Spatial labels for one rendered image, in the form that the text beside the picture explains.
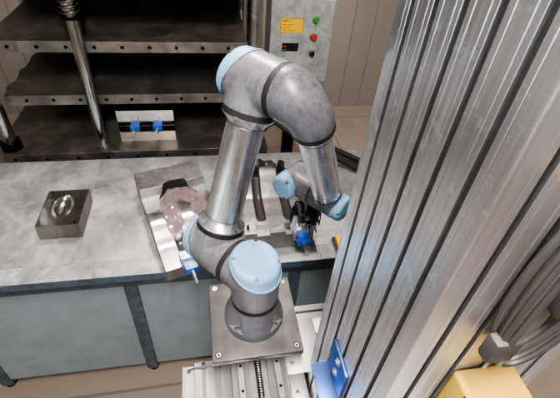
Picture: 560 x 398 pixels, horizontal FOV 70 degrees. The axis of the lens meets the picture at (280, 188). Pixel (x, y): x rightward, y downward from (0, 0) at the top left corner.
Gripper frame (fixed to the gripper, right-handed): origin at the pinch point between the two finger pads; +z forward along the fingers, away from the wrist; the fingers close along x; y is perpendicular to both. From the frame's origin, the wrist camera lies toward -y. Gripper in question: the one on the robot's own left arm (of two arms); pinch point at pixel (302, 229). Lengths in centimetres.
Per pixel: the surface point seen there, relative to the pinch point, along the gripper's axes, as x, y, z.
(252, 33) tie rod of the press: -10, -79, -41
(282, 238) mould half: -5.5, -5.0, 9.7
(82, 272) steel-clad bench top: -77, -1, 15
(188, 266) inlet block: -39.7, 6.0, 8.3
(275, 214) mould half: -6.7, -14.8, 6.4
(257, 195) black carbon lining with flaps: -12.4, -27.0, 6.7
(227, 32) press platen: -19, -99, -34
